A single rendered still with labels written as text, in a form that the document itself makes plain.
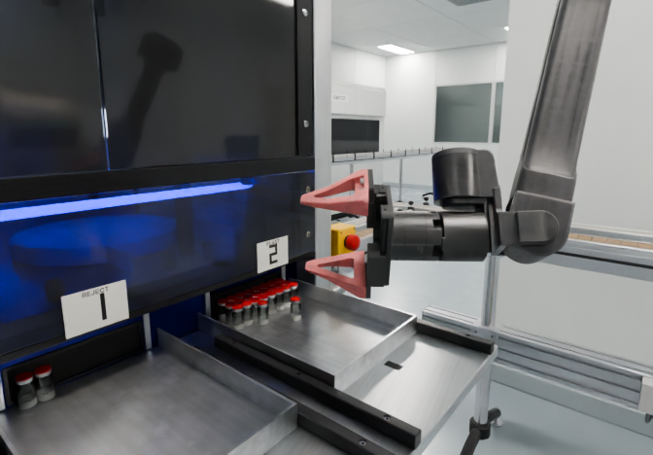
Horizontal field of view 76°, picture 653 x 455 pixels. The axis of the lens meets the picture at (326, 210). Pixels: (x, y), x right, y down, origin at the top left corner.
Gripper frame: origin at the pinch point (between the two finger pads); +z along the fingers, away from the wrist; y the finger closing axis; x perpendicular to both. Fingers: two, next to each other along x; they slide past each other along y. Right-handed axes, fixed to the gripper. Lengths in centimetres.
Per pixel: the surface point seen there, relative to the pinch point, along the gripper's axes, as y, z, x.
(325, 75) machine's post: 3, 1, -53
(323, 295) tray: -39.2, 1.5, -29.2
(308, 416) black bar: -22.9, 0.6, 8.7
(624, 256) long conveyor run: -52, -85, -60
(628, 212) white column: -69, -118, -108
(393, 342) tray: -31.4, -12.3, -10.2
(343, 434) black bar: -21.8, -4.0, 11.4
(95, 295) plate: -11.9, 30.7, -1.3
